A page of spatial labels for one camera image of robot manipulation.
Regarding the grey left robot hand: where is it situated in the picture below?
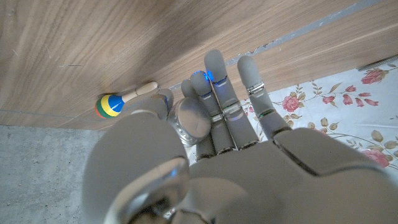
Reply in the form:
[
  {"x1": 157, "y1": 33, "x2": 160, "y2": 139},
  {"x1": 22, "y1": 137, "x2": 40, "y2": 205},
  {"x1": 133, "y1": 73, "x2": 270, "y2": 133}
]
[{"x1": 82, "y1": 49, "x2": 398, "y2": 224}]

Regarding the silver bottle cap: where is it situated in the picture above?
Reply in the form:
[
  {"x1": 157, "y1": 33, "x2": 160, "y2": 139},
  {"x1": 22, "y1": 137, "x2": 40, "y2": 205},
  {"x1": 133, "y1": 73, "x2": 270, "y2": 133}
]
[{"x1": 167, "y1": 96, "x2": 212, "y2": 147}]

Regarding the grey tape table outline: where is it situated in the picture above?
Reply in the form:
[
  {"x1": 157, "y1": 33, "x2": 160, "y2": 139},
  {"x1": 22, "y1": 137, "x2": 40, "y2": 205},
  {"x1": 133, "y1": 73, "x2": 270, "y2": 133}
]
[{"x1": 169, "y1": 0, "x2": 386, "y2": 91}]

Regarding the floral backdrop cloth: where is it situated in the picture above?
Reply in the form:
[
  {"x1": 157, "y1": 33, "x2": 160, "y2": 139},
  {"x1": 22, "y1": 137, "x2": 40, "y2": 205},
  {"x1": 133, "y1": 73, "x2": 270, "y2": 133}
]
[{"x1": 186, "y1": 57, "x2": 398, "y2": 170}]

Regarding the colourful striped wooden maraca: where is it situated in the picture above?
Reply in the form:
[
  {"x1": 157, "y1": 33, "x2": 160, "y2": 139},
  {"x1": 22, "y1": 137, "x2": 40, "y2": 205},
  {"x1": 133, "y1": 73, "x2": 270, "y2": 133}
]
[{"x1": 95, "y1": 81, "x2": 159, "y2": 119}]

